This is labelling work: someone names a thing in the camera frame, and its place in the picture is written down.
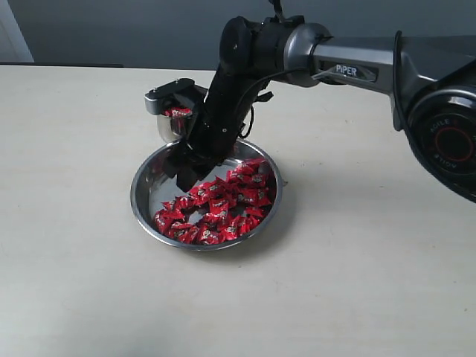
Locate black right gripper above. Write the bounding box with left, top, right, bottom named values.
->
left=163, top=16, right=275, bottom=192

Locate red candy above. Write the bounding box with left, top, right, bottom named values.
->
left=237, top=187, right=271, bottom=207
left=153, top=209, right=175, bottom=235
left=209, top=198, right=229, bottom=219
left=162, top=107, right=192, bottom=118
left=195, top=226, right=220, bottom=245

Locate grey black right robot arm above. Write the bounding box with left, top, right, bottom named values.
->
left=164, top=16, right=475, bottom=201

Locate stainless steel cup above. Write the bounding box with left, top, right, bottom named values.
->
left=156, top=111, right=193, bottom=143

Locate black cable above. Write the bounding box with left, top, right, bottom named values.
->
left=234, top=66, right=309, bottom=141

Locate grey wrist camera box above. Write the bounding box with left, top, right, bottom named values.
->
left=144, top=78, right=208, bottom=115

